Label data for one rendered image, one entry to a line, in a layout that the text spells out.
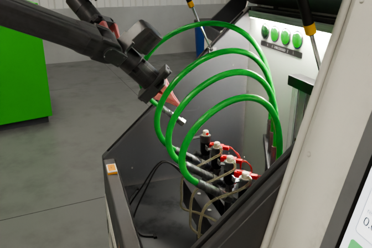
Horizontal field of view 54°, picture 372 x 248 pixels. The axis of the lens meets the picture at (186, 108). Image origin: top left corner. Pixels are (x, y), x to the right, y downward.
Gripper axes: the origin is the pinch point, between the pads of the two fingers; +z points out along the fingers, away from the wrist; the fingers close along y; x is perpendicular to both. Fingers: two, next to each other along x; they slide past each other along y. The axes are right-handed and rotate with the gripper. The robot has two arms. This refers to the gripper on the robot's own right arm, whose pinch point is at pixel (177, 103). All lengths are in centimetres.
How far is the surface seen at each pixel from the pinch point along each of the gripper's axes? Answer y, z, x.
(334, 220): 13, 17, -46
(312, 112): 21.9, 9.1, -32.1
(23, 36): -121, -85, 295
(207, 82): 11.2, -3.0, -15.6
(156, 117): -3.4, -4.0, -10.2
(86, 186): -135, 40, 163
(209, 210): -12.8, 23.0, -10.6
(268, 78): 20.9, 11.1, -3.0
